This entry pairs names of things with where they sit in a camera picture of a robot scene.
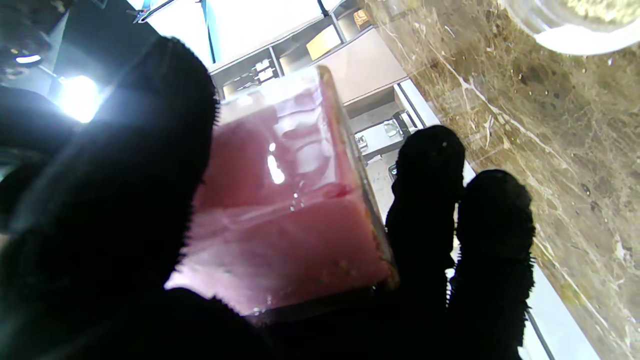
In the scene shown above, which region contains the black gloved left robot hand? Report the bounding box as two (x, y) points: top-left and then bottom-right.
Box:
(0, 35), (537, 360)

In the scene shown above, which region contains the pink container with white lid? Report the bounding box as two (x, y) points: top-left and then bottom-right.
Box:
(165, 65), (399, 318)

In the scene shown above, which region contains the clear glass grain jar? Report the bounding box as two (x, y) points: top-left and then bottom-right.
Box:
(500, 0), (640, 56)

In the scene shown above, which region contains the pale flat board on shelf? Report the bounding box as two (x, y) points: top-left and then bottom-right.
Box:
(306, 25), (343, 61)

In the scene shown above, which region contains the white counter cabinet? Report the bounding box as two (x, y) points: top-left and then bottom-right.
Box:
(397, 80), (601, 360)

